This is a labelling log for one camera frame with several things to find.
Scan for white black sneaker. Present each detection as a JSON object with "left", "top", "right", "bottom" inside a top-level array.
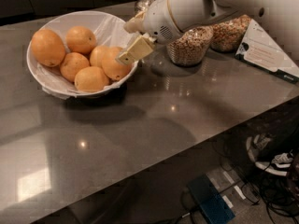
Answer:
[{"left": 255, "top": 152, "right": 293, "bottom": 176}]

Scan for middle cereal glass jar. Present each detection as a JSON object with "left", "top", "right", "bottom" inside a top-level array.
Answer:
[{"left": 166, "top": 26, "right": 213, "bottom": 67}]

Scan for right cereal glass jar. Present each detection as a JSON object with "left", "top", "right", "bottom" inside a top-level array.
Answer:
[{"left": 210, "top": 15, "right": 251, "bottom": 52}]

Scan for cereal glass jar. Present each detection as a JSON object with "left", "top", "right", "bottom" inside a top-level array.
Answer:
[
  {"left": 166, "top": 26, "right": 213, "bottom": 67},
  {"left": 134, "top": 0, "right": 167, "bottom": 16},
  {"left": 210, "top": 15, "right": 251, "bottom": 52}
]

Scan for blue box on floor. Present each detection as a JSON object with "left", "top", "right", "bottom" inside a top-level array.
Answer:
[{"left": 187, "top": 175, "right": 235, "bottom": 224}]

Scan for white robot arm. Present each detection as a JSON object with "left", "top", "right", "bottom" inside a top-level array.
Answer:
[{"left": 117, "top": 0, "right": 299, "bottom": 64}]

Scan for left cereal glass jar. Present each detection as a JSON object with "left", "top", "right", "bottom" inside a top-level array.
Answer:
[{"left": 134, "top": 0, "right": 167, "bottom": 16}]

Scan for white bowl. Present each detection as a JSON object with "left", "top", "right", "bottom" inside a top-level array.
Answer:
[{"left": 25, "top": 10, "right": 140, "bottom": 98}]

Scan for large left orange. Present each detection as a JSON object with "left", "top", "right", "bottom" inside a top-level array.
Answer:
[{"left": 31, "top": 29, "right": 66, "bottom": 67}]

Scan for small middle orange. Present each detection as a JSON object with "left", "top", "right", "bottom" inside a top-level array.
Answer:
[{"left": 60, "top": 52, "right": 90, "bottom": 82}]

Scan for black cables on floor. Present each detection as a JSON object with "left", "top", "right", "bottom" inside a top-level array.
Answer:
[{"left": 211, "top": 133, "right": 299, "bottom": 224}]

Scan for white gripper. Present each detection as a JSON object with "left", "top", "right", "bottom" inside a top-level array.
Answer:
[{"left": 116, "top": 0, "right": 183, "bottom": 64}]

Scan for allergens information card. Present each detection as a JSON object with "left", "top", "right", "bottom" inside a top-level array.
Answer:
[{"left": 235, "top": 20, "right": 299, "bottom": 84}]

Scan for plastic liner in bowl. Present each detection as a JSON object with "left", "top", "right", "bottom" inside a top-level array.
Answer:
[{"left": 36, "top": 10, "right": 140, "bottom": 100}]

